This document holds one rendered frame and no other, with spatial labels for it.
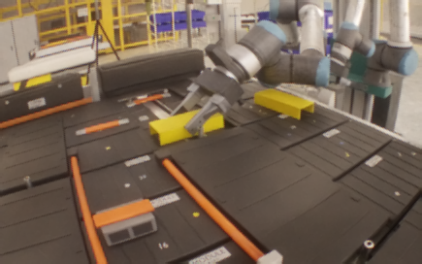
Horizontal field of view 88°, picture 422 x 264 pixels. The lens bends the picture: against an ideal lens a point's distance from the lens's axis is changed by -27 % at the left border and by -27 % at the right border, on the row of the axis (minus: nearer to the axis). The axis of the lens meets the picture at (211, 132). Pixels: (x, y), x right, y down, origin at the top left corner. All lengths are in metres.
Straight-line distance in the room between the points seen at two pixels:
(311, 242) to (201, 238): 0.15
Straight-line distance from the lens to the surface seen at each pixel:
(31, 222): 0.49
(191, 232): 0.40
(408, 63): 1.57
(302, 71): 0.81
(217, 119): 0.69
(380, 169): 0.57
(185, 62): 1.15
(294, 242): 0.37
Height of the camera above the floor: 1.28
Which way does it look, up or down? 25 degrees down
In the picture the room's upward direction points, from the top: 3 degrees counter-clockwise
